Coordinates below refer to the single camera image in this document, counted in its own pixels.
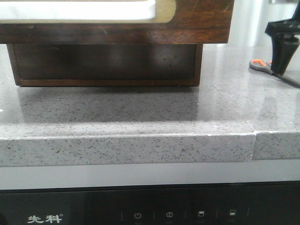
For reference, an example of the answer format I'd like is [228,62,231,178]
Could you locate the dark wooden drawer cabinet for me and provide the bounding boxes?
[7,44,203,87]

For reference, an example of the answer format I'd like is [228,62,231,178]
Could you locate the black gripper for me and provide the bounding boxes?
[265,2,300,75]

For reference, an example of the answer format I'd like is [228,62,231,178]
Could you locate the black appliance control panel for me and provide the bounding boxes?
[0,181,300,225]

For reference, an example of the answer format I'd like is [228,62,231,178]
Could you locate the dark wooden drawer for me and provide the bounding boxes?
[14,44,196,80]
[0,0,234,44]

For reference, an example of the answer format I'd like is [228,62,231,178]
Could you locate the orange and grey scissors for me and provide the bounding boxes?
[249,59,300,88]

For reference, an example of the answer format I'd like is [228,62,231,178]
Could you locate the white pleated curtain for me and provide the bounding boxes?
[227,0,298,47]

